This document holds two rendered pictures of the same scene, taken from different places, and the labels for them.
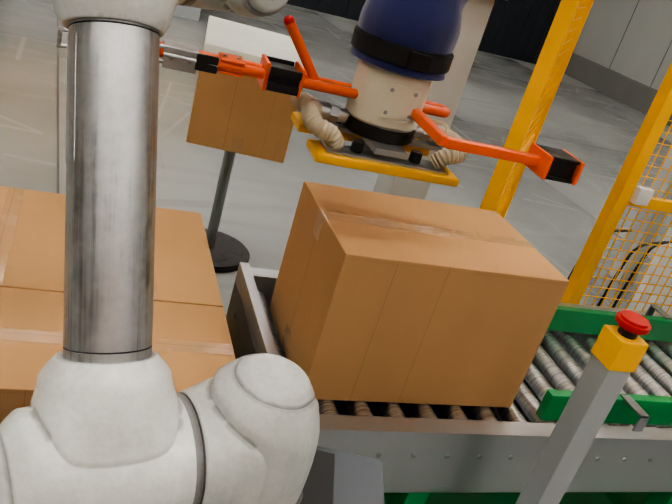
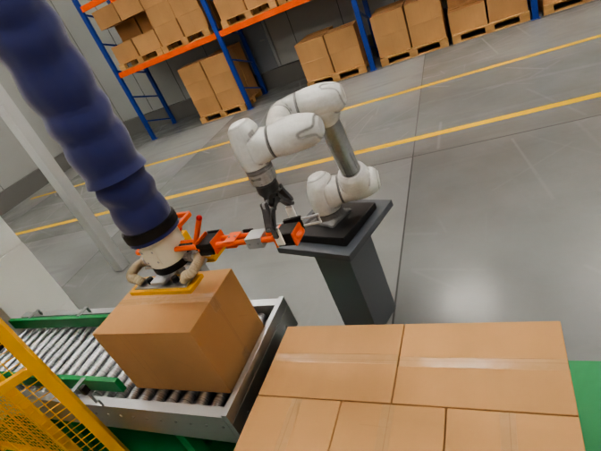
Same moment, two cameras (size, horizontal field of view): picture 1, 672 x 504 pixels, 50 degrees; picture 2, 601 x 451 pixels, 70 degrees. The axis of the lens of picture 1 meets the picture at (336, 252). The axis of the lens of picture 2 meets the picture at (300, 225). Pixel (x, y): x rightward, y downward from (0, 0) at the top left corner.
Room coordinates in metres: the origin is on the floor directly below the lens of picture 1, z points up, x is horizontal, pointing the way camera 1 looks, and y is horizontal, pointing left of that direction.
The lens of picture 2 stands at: (2.15, 1.65, 1.97)
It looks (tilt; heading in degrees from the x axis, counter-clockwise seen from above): 28 degrees down; 234
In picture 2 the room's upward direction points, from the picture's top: 24 degrees counter-clockwise
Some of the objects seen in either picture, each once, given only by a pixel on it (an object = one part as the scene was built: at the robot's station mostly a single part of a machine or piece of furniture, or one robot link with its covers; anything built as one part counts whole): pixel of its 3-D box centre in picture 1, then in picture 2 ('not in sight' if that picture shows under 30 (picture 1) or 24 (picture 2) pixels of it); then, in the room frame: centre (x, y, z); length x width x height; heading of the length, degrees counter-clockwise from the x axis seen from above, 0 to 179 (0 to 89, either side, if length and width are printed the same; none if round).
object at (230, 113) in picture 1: (244, 86); not in sight; (3.05, 0.58, 0.82); 0.60 x 0.40 x 0.40; 15
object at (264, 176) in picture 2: not in sight; (261, 174); (1.41, 0.54, 1.48); 0.09 x 0.09 x 0.06
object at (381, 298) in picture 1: (408, 295); (182, 330); (1.72, -0.22, 0.75); 0.60 x 0.40 x 0.40; 113
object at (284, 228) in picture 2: not in sight; (288, 234); (1.42, 0.55, 1.25); 0.08 x 0.07 x 0.05; 111
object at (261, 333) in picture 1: (263, 339); (258, 353); (1.57, 0.11, 0.58); 0.70 x 0.03 x 0.06; 23
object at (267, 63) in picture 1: (280, 75); (211, 242); (1.55, 0.23, 1.25); 0.10 x 0.08 x 0.06; 21
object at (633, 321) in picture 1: (631, 326); not in sight; (1.33, -0.61, 1.02); 0.07 x 0.07 x 0.04
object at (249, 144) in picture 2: not in sight; (251, 142); (1.40, 0.55, 1.59); 0.13 x 0.11 x 0.16; 126
